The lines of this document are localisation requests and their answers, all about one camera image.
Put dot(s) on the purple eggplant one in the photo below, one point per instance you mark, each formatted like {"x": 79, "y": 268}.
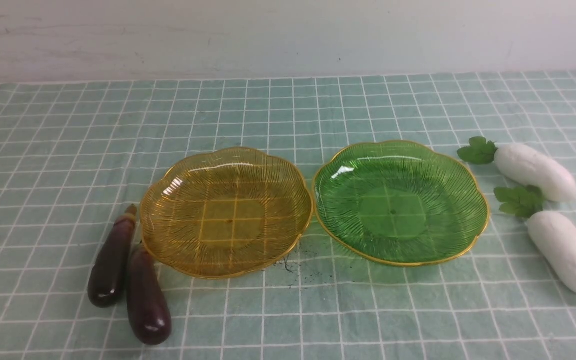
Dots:
{"x": 148, "y": 311}
{"x": 107, "y": 277}

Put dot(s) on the white radish one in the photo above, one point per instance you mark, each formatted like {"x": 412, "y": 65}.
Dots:
{"x": 524, "y": 165}
{"x": 553, "y": 233}

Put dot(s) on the amber ribbed plastic plate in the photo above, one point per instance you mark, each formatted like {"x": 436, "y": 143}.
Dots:
{"x": 225, "y": 213}

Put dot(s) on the green ribbed plastic plate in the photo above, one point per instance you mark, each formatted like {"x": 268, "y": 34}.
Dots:
{"x": 400, "y": 203}

